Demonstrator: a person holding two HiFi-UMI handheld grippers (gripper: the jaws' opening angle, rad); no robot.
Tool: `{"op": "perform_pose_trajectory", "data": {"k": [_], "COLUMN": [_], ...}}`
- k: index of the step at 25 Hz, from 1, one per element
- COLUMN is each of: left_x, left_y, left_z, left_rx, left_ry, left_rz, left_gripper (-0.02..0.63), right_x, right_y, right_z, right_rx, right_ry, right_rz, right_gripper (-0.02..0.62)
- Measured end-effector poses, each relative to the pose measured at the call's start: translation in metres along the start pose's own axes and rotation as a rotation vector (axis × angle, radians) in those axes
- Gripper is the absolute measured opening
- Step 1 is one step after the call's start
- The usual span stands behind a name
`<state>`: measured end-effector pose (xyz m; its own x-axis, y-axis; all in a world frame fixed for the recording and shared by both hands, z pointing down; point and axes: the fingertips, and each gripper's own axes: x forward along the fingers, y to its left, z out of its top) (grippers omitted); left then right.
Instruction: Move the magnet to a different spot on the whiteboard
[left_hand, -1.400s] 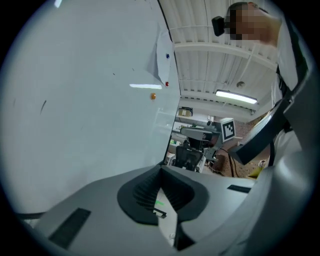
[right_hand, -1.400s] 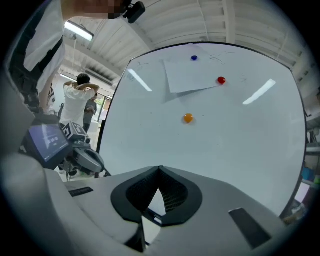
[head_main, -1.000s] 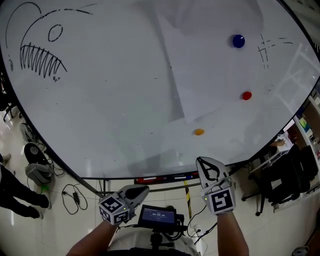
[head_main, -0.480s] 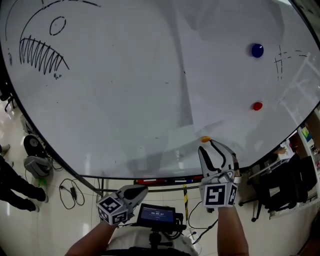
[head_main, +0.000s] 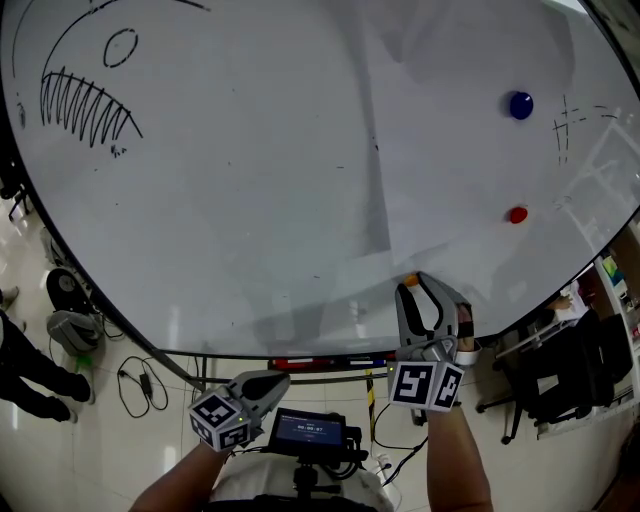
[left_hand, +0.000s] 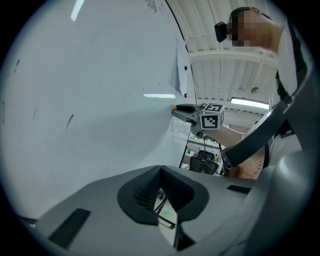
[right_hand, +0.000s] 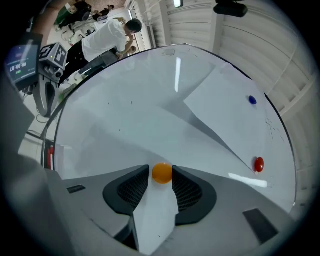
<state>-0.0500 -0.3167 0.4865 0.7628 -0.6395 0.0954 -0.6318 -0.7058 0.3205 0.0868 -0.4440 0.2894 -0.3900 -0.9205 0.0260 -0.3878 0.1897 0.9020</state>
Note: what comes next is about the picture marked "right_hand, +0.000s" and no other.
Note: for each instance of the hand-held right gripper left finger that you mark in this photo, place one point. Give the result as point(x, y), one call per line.
point(95, 195)

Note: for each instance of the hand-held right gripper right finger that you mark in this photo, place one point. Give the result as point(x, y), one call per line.
point(230, 212)

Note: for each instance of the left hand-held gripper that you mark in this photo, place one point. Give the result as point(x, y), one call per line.
point(52, 57)

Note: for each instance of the red round magnet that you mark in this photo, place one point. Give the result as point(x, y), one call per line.
point(259, 164)

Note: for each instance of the orange round magnet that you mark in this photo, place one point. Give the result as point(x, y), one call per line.
point(162, 173)

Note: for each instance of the black framed whiteboard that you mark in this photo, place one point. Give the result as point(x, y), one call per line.
point(137, 112)

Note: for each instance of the blue round magnet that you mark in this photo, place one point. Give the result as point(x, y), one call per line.
point(252, 100)

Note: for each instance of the red whiteboard eraser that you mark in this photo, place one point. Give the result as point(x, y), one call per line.
point(50, 157)

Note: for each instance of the black chest screen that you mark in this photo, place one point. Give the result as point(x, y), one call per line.
point(22, 62)

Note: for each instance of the white paper sheet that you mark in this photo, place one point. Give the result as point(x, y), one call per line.
point(225, 112)

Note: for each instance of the ceiling light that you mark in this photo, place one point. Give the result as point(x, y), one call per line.
point(178, 3)

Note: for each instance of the black head camera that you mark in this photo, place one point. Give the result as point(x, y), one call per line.
point(231, 8)

